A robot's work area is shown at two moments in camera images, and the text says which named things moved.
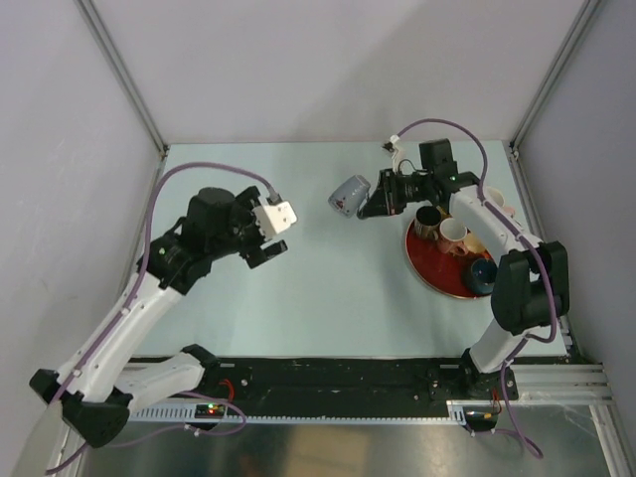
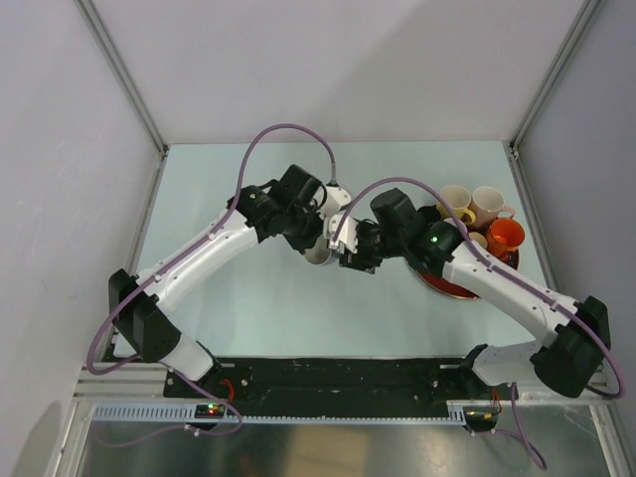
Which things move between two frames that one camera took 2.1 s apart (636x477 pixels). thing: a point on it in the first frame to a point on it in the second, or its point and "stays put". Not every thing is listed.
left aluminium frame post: (100, 33) stays put
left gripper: (243, 209) to (307, 241)
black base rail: (341, 381) stays put
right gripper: (378, 205) to (360, 260)
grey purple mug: (349, 196) to (319, 253)
